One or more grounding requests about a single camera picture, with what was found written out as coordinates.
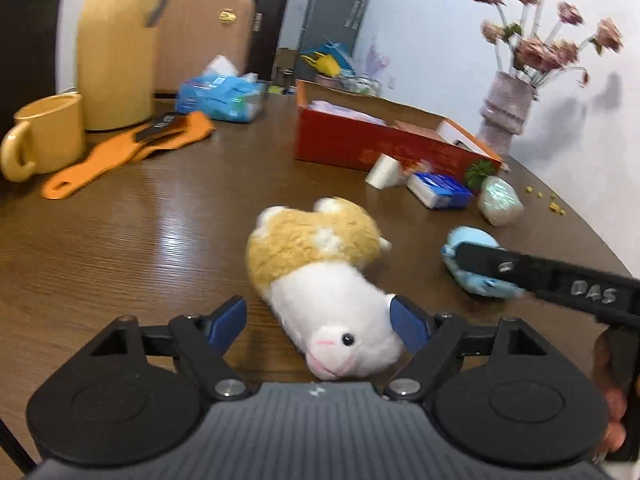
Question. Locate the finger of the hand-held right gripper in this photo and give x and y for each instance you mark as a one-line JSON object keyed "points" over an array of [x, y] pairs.
{"points": [[500, 264]]}

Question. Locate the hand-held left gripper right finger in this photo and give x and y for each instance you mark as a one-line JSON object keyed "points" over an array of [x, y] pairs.
{"points": [[407, 322]]}

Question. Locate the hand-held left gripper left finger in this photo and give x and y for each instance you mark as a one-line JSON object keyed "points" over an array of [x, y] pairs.
{"points": [[227, 322]]}

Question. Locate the blue plush toy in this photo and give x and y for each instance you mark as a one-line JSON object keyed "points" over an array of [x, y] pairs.
{"points": [[470, 236]]}

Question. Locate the yellow white hamster plush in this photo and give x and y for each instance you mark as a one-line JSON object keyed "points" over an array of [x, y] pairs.
{"points": [[310, 270]]}

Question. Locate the red cardboard box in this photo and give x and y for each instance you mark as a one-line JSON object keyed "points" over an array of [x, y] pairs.
{"points": [[380, 152]]}

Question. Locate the person's right hand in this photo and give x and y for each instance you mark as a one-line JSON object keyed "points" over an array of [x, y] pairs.
{"points": [[614, 412]]}

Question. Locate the clear bag of white filling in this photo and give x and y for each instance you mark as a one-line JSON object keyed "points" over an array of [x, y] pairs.
{"points": [[500, 202]]}

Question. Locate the scattered yellow petal crumbs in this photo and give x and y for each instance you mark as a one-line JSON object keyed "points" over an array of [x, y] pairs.
{"points": [[552, 206]]}

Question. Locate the blue white tissue packet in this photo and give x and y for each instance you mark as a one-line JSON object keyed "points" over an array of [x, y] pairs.
{"points": [[440, 191]]}

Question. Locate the white sponge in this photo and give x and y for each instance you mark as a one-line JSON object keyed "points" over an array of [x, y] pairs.
{"points": [[384, 171]]}

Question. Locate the pink ceramic vase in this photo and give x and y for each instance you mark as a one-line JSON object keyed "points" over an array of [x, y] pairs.
{"points": [[505, 110]]}

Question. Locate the orange plastic tool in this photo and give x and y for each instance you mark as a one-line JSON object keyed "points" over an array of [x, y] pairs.
{"points": [[115, 152]]}

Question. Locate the dried pink rose bouquet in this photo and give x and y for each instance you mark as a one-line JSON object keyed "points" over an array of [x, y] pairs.
{"points": [[542, 52]]}

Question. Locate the blue tissue pack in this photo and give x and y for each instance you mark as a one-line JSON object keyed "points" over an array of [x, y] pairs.
{"points": [[220, 95]]}

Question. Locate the yellow mug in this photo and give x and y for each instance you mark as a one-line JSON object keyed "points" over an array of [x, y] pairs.
{"points": [[50, 132]]}

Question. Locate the blue and yellow bags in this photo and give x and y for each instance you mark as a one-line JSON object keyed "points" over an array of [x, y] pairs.
{"points": [[327, 60]]}

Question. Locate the peach suitcase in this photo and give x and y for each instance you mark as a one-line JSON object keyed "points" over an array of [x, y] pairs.
{"points": [[205, 40]]}

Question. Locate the yellow thermos jug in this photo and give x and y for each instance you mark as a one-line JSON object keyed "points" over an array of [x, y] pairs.
{"points": [[115, 60]]}

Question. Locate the grey refrigerator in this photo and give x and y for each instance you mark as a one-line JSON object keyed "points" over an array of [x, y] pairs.
{"points": [[332, 5]]}

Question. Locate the black paper bag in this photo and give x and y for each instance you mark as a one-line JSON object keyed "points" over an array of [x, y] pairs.
{"points": [[30, 40]]}

